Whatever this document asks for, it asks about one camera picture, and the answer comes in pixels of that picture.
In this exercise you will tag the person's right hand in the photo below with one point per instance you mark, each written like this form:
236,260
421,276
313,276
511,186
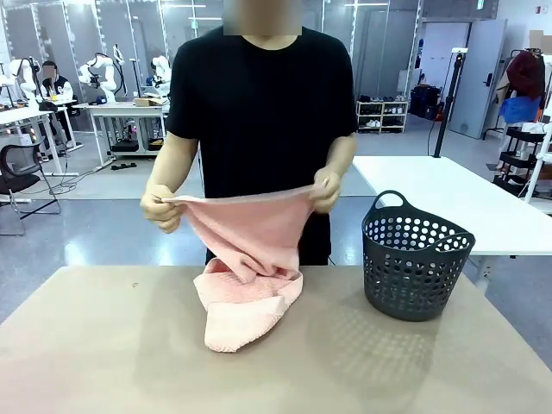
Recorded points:
159,211

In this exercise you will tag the person's left hand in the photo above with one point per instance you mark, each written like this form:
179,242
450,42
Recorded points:
328,192

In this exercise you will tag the pink terry towel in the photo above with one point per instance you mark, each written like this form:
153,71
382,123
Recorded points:
252,233

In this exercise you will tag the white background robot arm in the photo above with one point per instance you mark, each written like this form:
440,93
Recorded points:
103,71
160,71
23,75

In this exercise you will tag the person's right forearm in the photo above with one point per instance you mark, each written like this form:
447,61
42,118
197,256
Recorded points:
170,159

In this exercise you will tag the person's left forearm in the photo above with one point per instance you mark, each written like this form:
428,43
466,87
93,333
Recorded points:
341,153

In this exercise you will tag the black power strip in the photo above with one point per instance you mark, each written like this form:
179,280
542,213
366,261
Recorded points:
127,166

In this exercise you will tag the white shoe rack with shoes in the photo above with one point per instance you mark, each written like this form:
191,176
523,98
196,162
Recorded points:
381,114

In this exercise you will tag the person's black t-shirt torso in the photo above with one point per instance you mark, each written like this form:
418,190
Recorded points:
259,112

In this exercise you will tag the flat cardboard box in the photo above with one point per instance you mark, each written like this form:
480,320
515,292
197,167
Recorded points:
146,102

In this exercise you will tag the white desk with cardboard box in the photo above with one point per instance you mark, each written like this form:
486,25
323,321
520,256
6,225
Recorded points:
116,108

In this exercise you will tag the dark grey perforated laundry basket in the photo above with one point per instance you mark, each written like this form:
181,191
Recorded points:
414,276

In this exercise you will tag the white table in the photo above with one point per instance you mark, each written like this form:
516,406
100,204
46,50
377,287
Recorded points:
457,194

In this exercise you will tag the black luggage bag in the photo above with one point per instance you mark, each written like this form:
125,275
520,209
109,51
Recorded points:
424,102

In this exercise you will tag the black mesh office chair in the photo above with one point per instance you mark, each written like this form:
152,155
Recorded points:
19,172

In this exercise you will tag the seated person in dark jacket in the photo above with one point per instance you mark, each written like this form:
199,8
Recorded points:
56,88

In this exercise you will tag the grey door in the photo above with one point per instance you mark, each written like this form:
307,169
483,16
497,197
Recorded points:
478,77

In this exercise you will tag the black utility cart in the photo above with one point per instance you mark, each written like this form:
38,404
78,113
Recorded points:
515,159

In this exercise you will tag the blue plastic bag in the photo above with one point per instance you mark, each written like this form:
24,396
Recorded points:
521,110

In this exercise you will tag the dark red hanging jacket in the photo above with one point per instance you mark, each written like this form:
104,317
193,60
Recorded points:
526,75

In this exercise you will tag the large brown cardboard box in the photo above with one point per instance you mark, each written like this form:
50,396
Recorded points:
541,41

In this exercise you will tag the black tripod camera stand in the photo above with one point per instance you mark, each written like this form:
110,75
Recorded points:
446,103

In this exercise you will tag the white metal frame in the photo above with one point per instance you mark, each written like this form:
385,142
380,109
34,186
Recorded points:
539,168

